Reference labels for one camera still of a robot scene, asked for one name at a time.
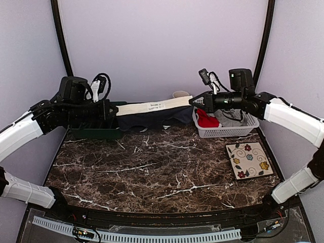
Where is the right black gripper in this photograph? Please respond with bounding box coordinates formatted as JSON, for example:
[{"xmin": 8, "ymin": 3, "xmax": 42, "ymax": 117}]
[{"xmin": 190, "ymin": 90, "xmax": 245, "ymax": 113}]

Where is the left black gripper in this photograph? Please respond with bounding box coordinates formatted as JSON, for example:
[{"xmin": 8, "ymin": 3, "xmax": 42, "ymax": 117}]
[{"xmin": 65, "ymin": 98, "xmax": 117, "ymax": 124}]

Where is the navy underwear cream waistband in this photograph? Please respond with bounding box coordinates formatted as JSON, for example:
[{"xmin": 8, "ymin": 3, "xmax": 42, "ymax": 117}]
[{"xmin": 116, "ymin": 96, "xmax": 193, "ymax": 132}]

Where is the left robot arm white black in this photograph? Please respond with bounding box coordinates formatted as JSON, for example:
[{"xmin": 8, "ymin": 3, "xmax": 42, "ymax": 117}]
[{"xmin": 1, "ymin": 73, "xmax": 118, "ymax": 221}]

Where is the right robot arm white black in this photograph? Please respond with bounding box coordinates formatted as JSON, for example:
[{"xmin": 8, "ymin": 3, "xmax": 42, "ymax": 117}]
[{"xmin": 189, "ymin": 68, "xmax": 323, "ymax": 220}]

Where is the red underwear in basket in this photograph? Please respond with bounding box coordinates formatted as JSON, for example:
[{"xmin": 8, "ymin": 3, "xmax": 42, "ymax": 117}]
[{"xmin": 196, "ymin": 109, "xmax": 221, "ymax": 128}]

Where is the grey underwear in basket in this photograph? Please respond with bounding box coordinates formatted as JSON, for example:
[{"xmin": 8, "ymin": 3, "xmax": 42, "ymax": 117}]
[{"xmin": 214, "ymin": 109, "xmax": 248, "ymax": 127}]

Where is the green divided organizer tray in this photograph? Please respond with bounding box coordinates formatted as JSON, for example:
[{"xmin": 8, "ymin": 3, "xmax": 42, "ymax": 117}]
[{"xmin": 68, "ymin": 117, "xmax": 124, "ymax": 140}]

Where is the cream floral mug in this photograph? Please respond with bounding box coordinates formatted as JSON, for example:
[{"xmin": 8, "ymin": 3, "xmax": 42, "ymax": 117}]
[{"xmin": 173, "ymin": 91, "xmax": 190, "ymax": 98}]

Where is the white plastic basket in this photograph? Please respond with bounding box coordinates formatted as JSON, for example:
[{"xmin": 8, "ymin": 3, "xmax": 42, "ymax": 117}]
[{"xmin": 192, "ymin": 108, "xmax": 259, "ymax": 138}]

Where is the floral square coaster tile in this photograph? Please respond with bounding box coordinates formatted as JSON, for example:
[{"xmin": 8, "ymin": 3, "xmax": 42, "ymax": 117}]
[{"xmin": 225, "ymin": 142, "xmax": 274, "ymax": 181}]

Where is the small green circuit board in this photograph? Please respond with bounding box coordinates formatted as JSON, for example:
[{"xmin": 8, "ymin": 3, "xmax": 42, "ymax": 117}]
[{"xmin": 72, "ymin": 227, "xmax": 95, "ymax": 240}]

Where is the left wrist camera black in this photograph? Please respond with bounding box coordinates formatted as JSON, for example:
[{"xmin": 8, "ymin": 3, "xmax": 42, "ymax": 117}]
[{"xmin": 91, "ymin": 73, "xmax": 111, "ymax": 103}]

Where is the right black frame post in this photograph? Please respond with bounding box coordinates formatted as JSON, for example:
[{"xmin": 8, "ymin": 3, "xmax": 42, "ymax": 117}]
[{"xmin": 253, "ymin": 0, "xmax": 275, "ymax": 85}]

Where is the black frame post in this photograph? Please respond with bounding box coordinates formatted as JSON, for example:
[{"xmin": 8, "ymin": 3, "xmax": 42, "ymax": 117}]
[
  {"xmin": 253, "ymin": 0, "xmax": 275, "ymax": 85},
  {"xmin": 50, "ymin": 0, "xmax": 74, "ymax": 76}
]

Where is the left black frame post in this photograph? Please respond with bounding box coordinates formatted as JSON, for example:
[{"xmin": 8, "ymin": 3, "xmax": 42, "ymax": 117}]
[{"xmin": 50, "ymin": 0, "xmax": 74, "ymax": 76}]

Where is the white slotted cable duct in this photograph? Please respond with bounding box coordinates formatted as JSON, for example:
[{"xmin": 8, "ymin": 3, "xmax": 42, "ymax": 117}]
[{"xmin": 32, "ymin": 216, "xmax": 241, "ymax": 242}]

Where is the black front rail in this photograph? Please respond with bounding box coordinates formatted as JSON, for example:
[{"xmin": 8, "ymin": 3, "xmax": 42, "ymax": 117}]
[{"xmin": 24, "ymin": 192, "xmax": 304, "ymax": 227}]

